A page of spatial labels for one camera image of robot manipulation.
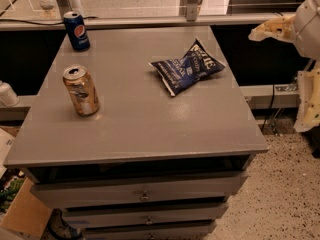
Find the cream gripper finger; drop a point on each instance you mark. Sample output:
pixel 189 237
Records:
pixel 280 28
pixel 308 115

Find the blue chip bag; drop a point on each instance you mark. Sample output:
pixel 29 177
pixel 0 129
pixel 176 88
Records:
pixel 180 74

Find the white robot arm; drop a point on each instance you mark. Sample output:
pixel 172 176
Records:
pixel 303 31

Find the blue Pepsi can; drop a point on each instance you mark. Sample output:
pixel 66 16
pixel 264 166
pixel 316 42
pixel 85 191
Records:
pixel 76 31

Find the orange soda can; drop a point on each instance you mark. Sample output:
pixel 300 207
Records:
pixel 81 89

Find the middle grey drawer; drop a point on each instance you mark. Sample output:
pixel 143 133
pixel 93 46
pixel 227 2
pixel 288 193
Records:
pixel 146 215

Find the grey drawer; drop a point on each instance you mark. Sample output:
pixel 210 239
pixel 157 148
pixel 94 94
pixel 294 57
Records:
pixel 139 190
pixel 161 231
pixel 146 215

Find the grey drawer cabinet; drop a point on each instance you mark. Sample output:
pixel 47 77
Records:
pixel 140 130

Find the bottom grey drawer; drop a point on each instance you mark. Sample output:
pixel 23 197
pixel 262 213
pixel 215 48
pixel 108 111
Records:
pixel 161 231

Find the top grey drawer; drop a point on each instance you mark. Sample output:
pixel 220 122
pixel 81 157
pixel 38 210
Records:
pixel 139 190

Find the white cylinder at left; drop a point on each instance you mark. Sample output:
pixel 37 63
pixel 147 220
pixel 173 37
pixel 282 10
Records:
pixel 7 95

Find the cardboard box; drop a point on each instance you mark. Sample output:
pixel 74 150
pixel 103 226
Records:
pixel 26 218

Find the grey metal rail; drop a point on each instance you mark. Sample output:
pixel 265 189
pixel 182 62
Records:
pixel 271 96

